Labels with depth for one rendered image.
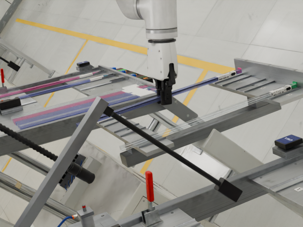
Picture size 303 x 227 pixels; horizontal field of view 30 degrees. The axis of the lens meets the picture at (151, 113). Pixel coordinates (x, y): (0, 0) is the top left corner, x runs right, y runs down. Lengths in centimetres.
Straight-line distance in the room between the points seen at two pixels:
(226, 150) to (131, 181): 62
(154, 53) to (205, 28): 214
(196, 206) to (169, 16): 52
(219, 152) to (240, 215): 102
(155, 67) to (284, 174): 46
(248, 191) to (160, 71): 41
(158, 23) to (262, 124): 134
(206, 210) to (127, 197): 85
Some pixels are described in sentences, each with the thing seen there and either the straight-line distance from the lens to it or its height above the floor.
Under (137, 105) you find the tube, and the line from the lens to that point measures 150.
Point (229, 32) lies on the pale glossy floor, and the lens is 338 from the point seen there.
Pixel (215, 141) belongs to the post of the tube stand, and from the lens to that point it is 151.
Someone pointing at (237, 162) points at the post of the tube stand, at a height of 69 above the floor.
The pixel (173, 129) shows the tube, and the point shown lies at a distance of 133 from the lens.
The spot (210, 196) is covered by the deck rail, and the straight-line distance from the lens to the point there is 121.
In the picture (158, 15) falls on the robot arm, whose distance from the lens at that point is 146.
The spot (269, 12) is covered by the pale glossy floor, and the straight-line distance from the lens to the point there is 322.
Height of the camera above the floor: 165
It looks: 28 degrees down
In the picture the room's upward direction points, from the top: 56 degrees counter-clockwise
